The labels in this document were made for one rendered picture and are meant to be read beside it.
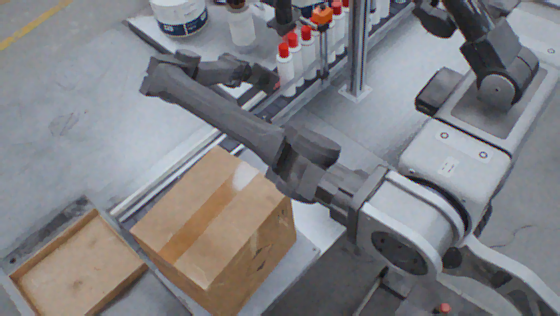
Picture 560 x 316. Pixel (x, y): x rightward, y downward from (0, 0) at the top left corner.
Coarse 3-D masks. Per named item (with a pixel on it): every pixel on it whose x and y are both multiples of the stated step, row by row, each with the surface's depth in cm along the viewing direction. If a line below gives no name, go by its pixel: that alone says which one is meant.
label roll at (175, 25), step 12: (156, 0) 177; (168, 0) 177; (180, 0) 176; (192, 0) 177; (204, 0) 185; (156, 12) 180; (168, 12) 177; (180, 12) 178; (192, 12) 180; (204, 12) 186; (168, 24) 182; (180, 24) 182; (192, 24) 184; (204, 24) 189; (180, 36) 186
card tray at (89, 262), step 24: (96, 216) 148; (72, 240) 144; (96, 240) 143; (120, 240) 143; (24, 264) 137; (48, 264) 140; (72, 264) 139; (96, 264) 139; (120, 264) 138; (144, 264) 135; (24, 288) 136; (48, 288) 136; (72, 288) 135; (96, 288) 135; (120, 288) 133; (48, 312) 131; (72, 312) 131; (96, 312) 131
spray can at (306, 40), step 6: (300, 30) 153; (306, 30) 152; (300, 36) 157; (306, 36) 153; (312, 36) 156; (300, 42) 156; (306, 42) 155; (312, 42) 155; (306, 48) 156; (312, 48) 157; (306, 54) 158; (312, 54) 159; (306, 60) 160; (312, 60) 161; (306, 66) 162; (312, 72) 165; (306, 78) 167; (312, 78) 168
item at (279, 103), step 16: (368, 32) 180; (336, 64) 173; (304, 80) 168; (272, 112) 161; (208, 144) 155; (224, 144) 155; (240, 144) 155; (128, 208) 144; (144, 208) 143; (128, 224) 140
